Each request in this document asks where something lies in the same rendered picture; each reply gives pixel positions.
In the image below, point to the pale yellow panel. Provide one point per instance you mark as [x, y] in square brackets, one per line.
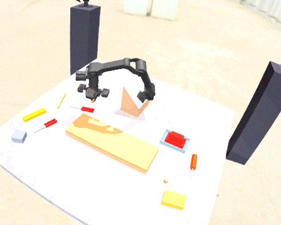
[127, 149]

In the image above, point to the red-handled awl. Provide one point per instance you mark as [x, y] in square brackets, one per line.
[83, 108]
[48, 124]

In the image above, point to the pale yellow rectangular block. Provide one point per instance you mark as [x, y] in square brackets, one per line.
[173, 200]

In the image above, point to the yellow flat bar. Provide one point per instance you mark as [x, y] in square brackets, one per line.
[34, 114]

